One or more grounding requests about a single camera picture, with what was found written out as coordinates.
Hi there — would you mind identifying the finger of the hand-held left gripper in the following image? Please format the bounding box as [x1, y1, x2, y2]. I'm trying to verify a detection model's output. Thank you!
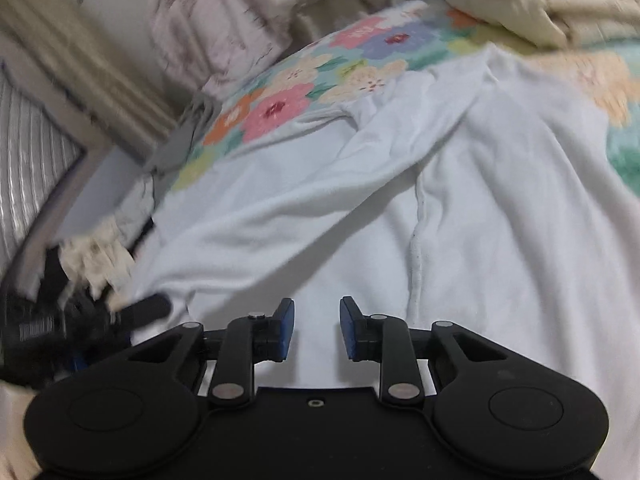
[107, 294, 171, 333]

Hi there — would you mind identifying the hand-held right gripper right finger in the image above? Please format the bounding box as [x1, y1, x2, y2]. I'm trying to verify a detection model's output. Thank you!
[339, 296, 508, 406]

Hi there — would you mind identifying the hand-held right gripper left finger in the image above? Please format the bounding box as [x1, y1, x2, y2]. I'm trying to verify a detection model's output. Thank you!
[127, 297, 297, 406]

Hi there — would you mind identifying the white sweatshirt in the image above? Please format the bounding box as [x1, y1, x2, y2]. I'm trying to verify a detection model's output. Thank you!
[120, 42, 640, 396]

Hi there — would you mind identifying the person's left forearm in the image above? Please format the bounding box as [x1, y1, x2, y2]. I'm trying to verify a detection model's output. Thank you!
[0, 380, 43, 480]

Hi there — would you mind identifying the cream patterned garment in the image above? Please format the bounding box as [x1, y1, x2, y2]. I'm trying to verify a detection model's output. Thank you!
[57, 217, 136, 306]

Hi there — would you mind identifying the light grey garment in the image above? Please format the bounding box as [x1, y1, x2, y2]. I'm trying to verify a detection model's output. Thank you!
[112, 175, 161, 241]

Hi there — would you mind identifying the window with quilted cover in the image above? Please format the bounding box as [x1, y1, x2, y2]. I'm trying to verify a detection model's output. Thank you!
[0, 65, 116, 281]

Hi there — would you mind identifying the floral bedsheet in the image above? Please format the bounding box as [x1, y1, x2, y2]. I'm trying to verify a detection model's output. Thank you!
[170, 0, 640, 196]

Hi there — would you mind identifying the gold curtain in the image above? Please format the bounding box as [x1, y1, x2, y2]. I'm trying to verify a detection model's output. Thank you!
[0, 0, 186, 156]

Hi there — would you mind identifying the pink floral quilt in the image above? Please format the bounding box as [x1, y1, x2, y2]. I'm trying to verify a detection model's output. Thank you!
[145, 0, 401, 96]

